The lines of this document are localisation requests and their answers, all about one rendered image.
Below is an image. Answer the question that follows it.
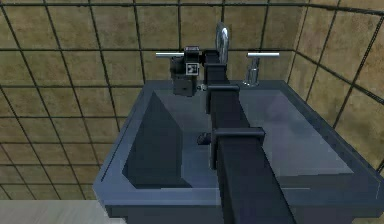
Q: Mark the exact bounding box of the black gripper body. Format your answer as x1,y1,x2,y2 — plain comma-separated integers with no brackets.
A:
169,56,198,98

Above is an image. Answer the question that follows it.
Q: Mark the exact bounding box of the dark purple razor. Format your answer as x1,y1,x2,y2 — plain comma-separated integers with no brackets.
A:
196,132,212,146

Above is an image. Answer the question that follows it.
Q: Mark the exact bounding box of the chrome curved faucet spout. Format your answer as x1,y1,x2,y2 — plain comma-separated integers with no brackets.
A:
214,21,231,65

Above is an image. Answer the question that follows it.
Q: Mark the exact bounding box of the dark grey-blue sink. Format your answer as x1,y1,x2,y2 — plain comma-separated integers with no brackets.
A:
92,79,384,224

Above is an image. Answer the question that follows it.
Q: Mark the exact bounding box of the chrome tap handle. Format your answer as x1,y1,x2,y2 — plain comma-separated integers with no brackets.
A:
242,51,281,88
155,51,185,59

